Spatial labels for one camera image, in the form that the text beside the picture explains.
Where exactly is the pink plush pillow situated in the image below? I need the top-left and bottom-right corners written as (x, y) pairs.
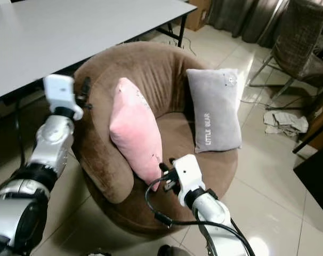
top-left (109, 77), bottom-right (164, 192)

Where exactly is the brown round velvet sofa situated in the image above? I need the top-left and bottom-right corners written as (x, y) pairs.
top-left (72, 41), bottom-right (240, 236)

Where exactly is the grey little bear pillow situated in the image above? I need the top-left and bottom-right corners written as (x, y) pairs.
top-left (185, 67), bottom-right (243, 154)

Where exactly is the black floor mat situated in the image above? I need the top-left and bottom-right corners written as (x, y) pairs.
top-left (293, 147), bottom-right (323, 220)

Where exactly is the white table with black legs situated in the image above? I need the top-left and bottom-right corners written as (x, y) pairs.
top-left (0, 0), bottom-right (198, 153)

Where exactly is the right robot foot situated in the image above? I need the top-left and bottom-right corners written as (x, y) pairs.
top-left (156, 245), bottom-right (190, 256)

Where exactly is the crumpled grey cloth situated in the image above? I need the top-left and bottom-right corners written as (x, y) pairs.
top-left (262, 110), bottom-right (310, 139)

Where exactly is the brown cardboard box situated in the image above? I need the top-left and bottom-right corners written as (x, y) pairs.
top-left (185, 0), bottom-right (211, 31)

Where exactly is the dark wooden furniture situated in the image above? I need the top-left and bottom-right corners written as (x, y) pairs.
top-left (292, 100), bottom-right (323, 154)

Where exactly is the grey curtain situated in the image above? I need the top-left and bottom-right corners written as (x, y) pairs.
top-left (206, 0), bottom-right (291, 44)

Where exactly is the grey fabric metal-legged chair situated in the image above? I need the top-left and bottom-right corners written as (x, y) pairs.
top-left (248, 0), bottom-right (323, 110)

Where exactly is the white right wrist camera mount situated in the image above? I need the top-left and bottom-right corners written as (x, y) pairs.
top-left (174, 154), bottom-right (206, 206)

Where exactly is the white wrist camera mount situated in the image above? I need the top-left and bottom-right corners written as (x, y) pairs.
top-left (174, 154), bottom-right (206, 206)
top-left (43, 74), bottom-right (83, 120)

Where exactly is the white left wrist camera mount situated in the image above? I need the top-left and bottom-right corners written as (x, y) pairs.
top-left (43, 74), bottom-right (83, 120)

